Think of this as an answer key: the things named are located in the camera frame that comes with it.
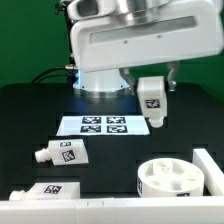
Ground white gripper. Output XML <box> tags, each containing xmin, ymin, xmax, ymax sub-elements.
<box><xmin>68</xmin><ymin>0</ymin><xmax>224</xmax><ymax>95</ymax></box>

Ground white round stool seat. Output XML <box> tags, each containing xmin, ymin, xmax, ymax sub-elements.
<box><xmin>137</xmin><ymin>158</ymin><xmax>204</xmax><ymax>198</ymax></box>

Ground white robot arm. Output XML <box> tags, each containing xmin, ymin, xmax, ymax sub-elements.
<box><xmin>60</xmin><ymin>0</ymin><xmax>224</xmax><ymax>97</ymax></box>

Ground white fiducial marker sheet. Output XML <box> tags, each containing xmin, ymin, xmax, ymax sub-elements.
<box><xmin>57</xmin><ymin>115</ymin><xmax>149</xmax><ymax>136</ymax></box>

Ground white L-shaped fence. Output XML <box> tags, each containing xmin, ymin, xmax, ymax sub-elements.
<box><xmin>0</xmin><ymin>149</ymin><xmax>224</xmax><ymax>224</ymax></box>

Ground black cables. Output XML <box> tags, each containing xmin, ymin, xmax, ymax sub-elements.
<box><xmin>31</xmin><ymin>67</ymin><xmax>76</xmax><ymax>84</ymax></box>

